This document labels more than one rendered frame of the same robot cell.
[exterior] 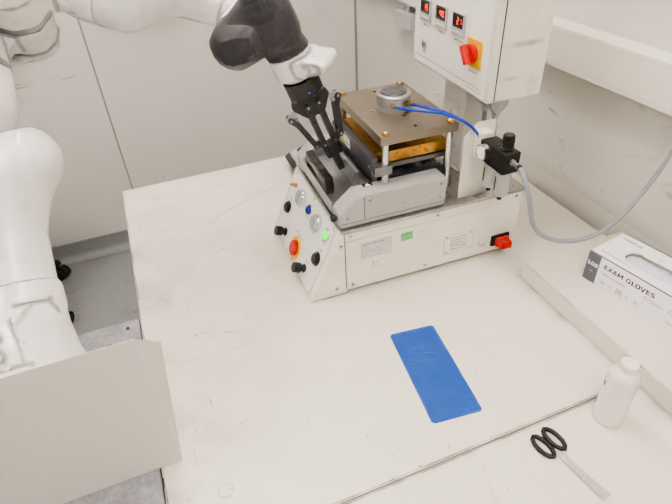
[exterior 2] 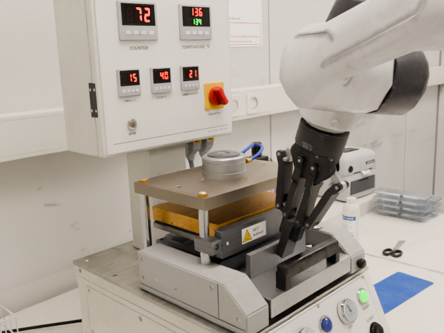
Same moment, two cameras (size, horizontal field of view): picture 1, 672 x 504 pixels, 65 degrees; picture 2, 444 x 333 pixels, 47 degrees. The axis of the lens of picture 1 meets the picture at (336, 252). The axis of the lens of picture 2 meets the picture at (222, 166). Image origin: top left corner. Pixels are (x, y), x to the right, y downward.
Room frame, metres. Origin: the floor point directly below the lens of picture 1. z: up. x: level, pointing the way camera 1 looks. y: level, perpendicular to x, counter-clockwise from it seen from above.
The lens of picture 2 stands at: (1.56, 0.65, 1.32)
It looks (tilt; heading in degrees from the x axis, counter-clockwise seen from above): 12 degrees down; 243
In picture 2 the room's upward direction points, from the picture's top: 2 degrees counter-clockwise
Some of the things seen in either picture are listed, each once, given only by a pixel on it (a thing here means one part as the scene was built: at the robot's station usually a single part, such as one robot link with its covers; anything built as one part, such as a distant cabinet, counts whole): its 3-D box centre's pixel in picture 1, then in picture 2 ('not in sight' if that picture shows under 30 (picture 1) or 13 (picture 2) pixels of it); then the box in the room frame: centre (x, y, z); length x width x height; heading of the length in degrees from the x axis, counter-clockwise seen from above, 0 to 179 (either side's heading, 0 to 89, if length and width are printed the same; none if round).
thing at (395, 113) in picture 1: (409, 118); (220, 183); (1.13, -0.18, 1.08); 0.31 x 0.24 x 0.13; 18
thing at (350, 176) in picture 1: (374, 166); (246, 252); (1.13, -0.10, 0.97); 0.30 x 0.22 x 0.08; 108
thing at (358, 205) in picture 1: (386, 198); (304, 238); (0.98, -0.12, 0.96); 0.26 x 0.05 x 0.07; 108
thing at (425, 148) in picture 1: (393, 126); (228, 196); (1.13, -0.15, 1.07); 0.22 x 0.17 x 0.10; 18
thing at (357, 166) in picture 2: not in sight; (336, 170); (0.31, -0.82, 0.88); 0.25 x 0.20 x 0.17; 104
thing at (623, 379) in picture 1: (618, 391); (351, 221); (0.55, -0.47, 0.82); 0.05 x 0.05 x 0.14
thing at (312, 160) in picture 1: (319, 170); (309, 262); (1.08, 0.03, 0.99); 0.15 x 0.02 x 0.04; 18
